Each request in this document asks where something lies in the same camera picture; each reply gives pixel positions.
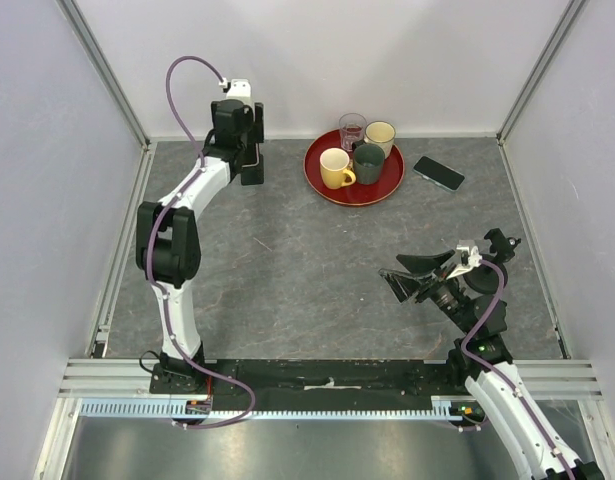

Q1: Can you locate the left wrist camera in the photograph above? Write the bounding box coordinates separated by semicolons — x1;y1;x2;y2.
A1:
219;78;254;107

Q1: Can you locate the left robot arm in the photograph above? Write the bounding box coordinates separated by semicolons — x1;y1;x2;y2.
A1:
135;99;264;394

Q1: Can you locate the cream cased phone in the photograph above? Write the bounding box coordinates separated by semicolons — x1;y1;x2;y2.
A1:
243;142;260;172

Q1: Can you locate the cream mug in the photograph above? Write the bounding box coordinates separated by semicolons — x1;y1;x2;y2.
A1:
364;121;396;158

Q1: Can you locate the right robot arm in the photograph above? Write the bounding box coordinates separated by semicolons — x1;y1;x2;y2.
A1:
379;246;604;479

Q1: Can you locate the black folding phone stand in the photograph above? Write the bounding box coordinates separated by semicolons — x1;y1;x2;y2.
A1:
240;152;265;186

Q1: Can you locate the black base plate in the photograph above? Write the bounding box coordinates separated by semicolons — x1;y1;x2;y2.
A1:
143;359;468;410

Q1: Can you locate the black round base phone holder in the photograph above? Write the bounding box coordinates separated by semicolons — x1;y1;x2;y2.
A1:
464;228;521;295

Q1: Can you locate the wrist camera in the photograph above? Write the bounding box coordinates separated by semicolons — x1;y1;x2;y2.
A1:
446;240;483;280
219;78;254;107

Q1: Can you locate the teal cased phone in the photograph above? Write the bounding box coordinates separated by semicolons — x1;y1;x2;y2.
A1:
413;156;465;192

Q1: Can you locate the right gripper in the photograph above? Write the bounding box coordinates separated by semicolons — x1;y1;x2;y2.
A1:
378;249;473;334

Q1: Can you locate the yellow mug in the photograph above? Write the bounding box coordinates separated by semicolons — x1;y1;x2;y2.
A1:
319;148;356;190

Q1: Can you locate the red round tray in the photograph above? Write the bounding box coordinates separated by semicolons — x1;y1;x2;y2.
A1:
303;130;405;207

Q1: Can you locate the clear glass cup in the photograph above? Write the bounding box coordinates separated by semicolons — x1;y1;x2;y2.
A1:
339;113;367;151

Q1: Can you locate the slotted cable duct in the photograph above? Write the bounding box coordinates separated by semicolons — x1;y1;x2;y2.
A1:
79;398;486;423

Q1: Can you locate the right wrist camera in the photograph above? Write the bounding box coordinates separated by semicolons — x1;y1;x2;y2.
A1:
446;240;483;280

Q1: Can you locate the dark green mug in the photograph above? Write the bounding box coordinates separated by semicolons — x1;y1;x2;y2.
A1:
352;144;385;185

